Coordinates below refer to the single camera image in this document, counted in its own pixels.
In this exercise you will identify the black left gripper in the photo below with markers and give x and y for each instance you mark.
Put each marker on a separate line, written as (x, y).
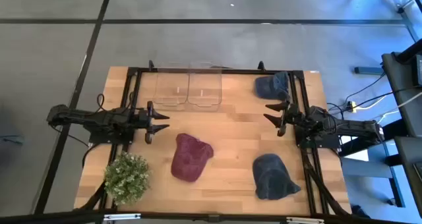
(150, 118)

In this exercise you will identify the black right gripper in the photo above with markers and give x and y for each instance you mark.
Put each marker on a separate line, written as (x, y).
(290, 117)

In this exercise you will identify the navy blue cap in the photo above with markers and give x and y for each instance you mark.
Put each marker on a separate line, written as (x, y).
(272, 85)
(272, 178)

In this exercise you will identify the maroon cap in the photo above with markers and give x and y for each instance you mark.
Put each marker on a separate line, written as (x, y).
(189, 158)

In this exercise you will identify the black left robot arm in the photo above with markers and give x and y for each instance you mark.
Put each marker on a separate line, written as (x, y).
(99, 118)

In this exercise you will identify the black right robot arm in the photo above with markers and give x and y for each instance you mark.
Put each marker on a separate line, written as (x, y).
(356, 126)

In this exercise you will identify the green artificial plant ball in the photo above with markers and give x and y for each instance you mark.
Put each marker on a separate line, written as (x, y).
(127, 178)

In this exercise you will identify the yellow white power strip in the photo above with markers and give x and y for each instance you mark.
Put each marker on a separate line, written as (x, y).
(352, 107)

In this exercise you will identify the blue bar on floor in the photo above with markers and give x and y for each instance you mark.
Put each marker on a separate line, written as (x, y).
(369, 70)

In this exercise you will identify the grey desk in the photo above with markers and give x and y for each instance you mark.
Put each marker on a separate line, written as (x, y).
(402, 85)

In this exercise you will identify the blue metal stand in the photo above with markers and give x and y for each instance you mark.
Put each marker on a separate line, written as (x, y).
(395, 184)

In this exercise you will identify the dark grey side table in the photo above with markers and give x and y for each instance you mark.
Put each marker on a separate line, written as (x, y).
(410, 151)

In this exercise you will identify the black overhead crossbar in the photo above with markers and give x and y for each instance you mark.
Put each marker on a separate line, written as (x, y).
(49, 217)

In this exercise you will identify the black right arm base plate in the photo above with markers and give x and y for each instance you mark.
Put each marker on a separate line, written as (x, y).
(323, 142)

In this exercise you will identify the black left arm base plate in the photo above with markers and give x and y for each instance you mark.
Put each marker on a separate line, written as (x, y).
(108, 139)

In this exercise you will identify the black aluminium table frame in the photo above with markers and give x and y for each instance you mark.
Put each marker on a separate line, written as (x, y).
(230, 71)

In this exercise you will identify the silver metal bracket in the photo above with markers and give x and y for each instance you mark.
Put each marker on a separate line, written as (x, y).
(122, 216)
(305, 220)

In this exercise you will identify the metal stand frame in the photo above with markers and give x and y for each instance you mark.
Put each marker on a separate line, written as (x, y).
(401, 10)

